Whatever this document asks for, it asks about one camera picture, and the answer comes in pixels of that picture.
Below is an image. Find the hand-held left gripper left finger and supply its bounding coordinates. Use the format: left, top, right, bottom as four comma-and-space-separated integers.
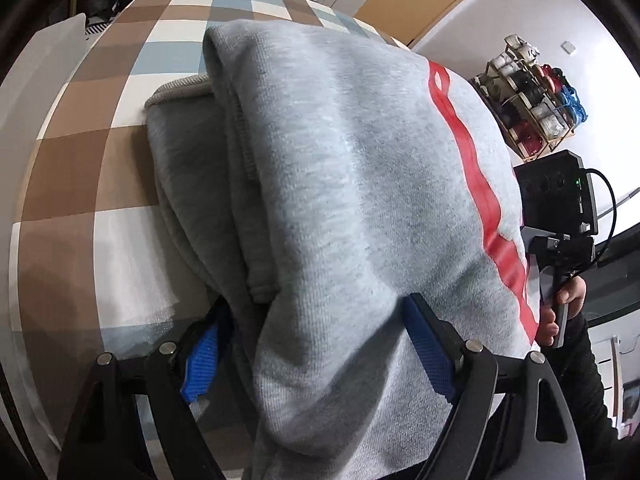
57, 302, 233, 480

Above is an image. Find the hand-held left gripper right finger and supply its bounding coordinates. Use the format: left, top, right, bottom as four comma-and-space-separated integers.
402, 291, 587, 480

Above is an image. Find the grey printed hoodie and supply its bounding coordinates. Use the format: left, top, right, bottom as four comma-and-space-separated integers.
145, 19, 543, 480

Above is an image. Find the person's right forearm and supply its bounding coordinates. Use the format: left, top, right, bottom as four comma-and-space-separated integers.
537, 310, 631, 480

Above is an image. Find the person's right hand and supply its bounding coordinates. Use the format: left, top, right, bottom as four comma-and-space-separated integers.
536, 277, 589, 350

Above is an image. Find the wooden shoe rack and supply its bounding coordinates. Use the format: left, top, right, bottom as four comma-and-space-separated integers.
470, 34, 588, 161

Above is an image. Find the wooden door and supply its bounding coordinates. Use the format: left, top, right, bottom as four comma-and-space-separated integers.
350, 0, 516, 46

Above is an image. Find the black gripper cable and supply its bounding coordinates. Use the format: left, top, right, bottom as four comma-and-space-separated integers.
585, 169, 618, 273

